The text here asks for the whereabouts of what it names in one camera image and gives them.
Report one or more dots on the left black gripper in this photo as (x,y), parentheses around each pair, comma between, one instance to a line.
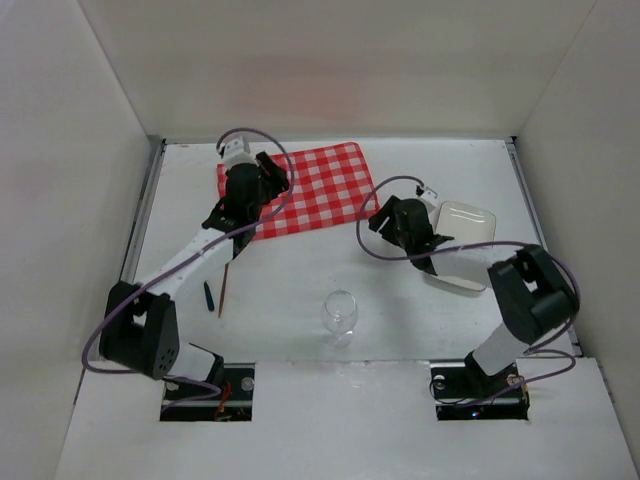
(270,177)

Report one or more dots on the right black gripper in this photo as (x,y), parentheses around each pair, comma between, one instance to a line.
(420,245)

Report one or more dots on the red white checkered cloth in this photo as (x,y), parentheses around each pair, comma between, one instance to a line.
(327,187)

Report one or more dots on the white rectangular plate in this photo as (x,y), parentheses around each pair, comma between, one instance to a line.
(465,223)

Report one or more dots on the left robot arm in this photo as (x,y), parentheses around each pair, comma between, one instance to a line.
(141,328)

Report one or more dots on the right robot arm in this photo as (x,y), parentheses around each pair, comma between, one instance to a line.
(532,295)

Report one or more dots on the gold spoon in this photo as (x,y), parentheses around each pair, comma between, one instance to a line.
(223,289)

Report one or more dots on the clear wine glass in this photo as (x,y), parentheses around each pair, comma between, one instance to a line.
(339,316)

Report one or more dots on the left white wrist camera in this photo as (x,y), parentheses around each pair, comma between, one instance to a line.
(236,151)

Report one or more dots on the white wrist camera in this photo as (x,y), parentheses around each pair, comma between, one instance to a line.
(236,151)
(428,197)

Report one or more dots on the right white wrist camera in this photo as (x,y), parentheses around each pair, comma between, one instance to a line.
(428,197)

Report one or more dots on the teal handled knife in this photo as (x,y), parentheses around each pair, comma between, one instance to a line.
(210,304)

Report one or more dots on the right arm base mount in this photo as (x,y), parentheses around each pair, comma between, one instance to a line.
(460,396)

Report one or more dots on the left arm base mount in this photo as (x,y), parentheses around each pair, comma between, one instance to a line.
(184,402)

